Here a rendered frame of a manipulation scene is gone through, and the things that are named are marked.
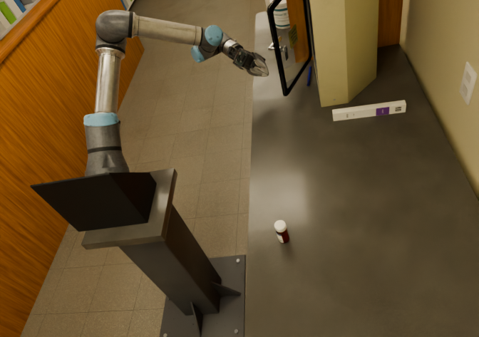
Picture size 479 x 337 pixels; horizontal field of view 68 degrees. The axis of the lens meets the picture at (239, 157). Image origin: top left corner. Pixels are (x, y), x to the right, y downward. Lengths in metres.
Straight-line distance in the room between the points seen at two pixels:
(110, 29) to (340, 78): 0.89
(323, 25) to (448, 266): 0.85
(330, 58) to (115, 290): 1.88
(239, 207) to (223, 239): 0.25
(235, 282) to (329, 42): 1.42
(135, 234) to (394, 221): 0.87
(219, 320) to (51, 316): 1.10
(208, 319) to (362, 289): 1.23
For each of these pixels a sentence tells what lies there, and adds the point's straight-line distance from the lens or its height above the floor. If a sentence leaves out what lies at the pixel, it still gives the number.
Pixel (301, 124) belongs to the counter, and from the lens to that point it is 1.49.
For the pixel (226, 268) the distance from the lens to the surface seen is 2.23.
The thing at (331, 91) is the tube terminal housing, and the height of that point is 1.01.
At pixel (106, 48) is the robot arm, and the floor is 1.37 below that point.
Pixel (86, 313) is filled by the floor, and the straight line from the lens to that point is 2.55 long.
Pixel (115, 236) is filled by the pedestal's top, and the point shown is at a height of 0.94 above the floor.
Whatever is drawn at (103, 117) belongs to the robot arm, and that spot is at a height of 1.28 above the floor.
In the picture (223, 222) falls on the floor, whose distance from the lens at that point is 2.42.
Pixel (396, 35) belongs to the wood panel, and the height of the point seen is 0.98.
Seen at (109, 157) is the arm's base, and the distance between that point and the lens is 1.30.
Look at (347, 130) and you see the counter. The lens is 1.44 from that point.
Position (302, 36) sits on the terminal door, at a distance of 1.64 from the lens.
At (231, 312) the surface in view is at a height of 0.02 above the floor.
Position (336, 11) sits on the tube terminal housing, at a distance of 1.34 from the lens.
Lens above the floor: 1.94
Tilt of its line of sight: 45 degrees down
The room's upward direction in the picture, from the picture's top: 20 degrees counter-clockwise
